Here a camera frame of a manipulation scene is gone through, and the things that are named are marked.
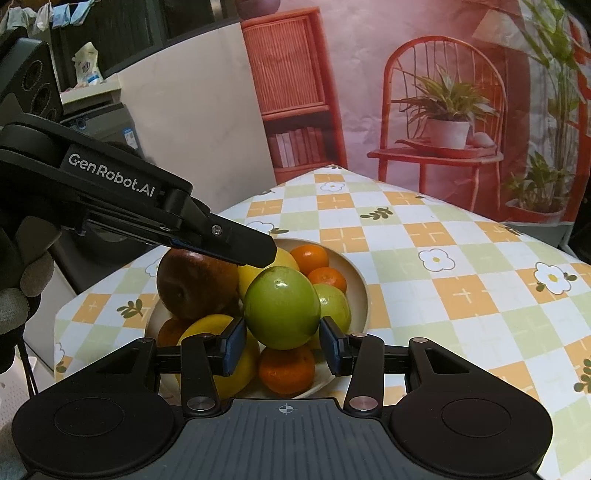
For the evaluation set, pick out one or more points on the person's left hand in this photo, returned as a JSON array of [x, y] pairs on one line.
[[23, 286]]

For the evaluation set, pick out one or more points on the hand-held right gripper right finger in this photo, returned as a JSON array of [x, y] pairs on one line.
[[328, 345]]

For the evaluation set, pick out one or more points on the beige round plate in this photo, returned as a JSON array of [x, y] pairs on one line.
[[358, 295]]

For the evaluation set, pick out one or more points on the dark glass window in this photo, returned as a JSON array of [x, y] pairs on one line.
[[138, 27]]

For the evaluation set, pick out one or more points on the green apple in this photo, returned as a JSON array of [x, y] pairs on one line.
[[334, 304], [281, 308]]

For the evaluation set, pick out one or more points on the white detergent bag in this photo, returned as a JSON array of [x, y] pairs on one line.
[[88, 64]]

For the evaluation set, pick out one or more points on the pink printed backdrop cloth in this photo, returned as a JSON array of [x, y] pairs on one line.
[[369, 69]]

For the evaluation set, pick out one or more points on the checkered flower tablecloth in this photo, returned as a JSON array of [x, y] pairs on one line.
[[438, 286]]

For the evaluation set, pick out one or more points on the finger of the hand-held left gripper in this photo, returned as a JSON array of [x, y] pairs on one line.
[[231, 242]]

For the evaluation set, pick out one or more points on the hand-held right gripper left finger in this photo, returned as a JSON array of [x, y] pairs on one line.
[[238, 342]]

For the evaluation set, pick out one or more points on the red apple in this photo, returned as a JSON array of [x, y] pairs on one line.
[[194, 290]]

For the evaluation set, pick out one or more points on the yellow lemon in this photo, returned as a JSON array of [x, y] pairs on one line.
[[284, 259], [240, 369]]

